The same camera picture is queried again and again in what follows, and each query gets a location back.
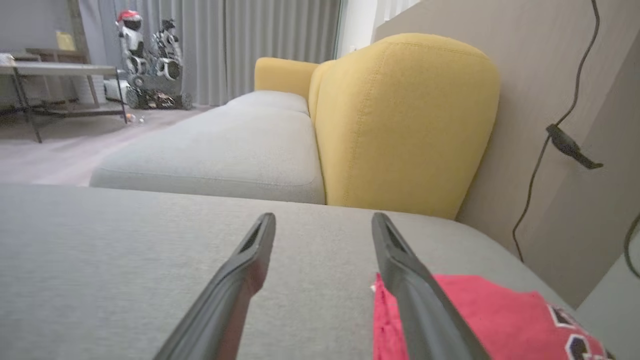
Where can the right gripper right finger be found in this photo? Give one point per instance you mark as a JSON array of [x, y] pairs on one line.
[[420, 310]]

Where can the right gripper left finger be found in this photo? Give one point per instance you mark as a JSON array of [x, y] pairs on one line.
[[225, 300]]

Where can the red shirt with white sleeves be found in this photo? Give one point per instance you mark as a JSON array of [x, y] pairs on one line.
[[490, 315]]

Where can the large grey sofa chaise cushion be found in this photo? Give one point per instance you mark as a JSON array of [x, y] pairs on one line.
[[125, 250]]

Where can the grey sofa seat cushion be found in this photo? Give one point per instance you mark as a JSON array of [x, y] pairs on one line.
[[225, 155]]

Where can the yellow sofa backrest cushion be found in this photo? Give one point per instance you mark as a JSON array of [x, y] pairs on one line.
[[400, 125]]

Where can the yellow sofa armrest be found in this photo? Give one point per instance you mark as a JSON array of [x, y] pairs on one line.
[[282, 75]]

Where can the white box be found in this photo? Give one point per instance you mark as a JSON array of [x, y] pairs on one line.
[[116, 90]]

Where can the grey curtain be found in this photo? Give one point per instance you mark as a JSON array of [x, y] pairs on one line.
[[250, 45]]

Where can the white robot with black head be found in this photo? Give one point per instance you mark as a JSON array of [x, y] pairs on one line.
[[167, 50]]

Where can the white robot with red hat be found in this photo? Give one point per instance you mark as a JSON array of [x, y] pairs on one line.
[[131, 45]]

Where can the grey table with black legs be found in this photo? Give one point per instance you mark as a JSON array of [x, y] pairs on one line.
[[60, 69]]

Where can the brown wooden shelf unit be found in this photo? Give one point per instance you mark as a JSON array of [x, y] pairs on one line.
[[50, 51]]

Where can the small yellow sign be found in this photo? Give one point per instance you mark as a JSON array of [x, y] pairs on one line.
[[65, 41]]

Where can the small white container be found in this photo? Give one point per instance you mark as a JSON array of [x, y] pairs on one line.
[[6, 59]]

